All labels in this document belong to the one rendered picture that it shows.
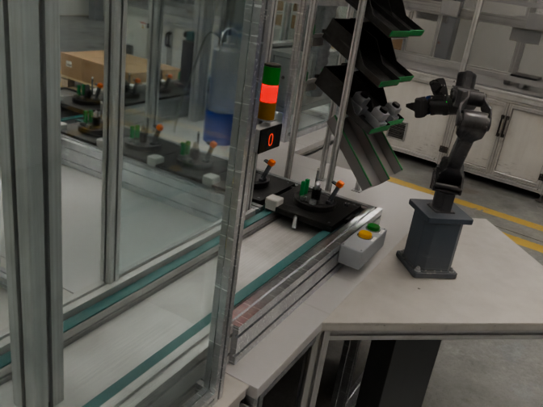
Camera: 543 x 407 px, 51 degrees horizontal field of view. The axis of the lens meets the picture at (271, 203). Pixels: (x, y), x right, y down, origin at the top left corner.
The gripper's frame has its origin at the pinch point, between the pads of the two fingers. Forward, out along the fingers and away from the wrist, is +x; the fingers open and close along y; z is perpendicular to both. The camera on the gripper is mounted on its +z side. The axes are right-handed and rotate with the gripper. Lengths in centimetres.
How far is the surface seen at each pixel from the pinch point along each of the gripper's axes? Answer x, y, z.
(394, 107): 14.7, -12.9, -1.9
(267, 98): 20, 50, 6
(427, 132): 165, -358, -57
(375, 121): 14.7, 0.8, -5.4
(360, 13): 14.5, 9.6, 29.8
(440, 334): -26, 37, -59
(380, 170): 16.8, -6.4, -24.1
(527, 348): -6, -117, -137
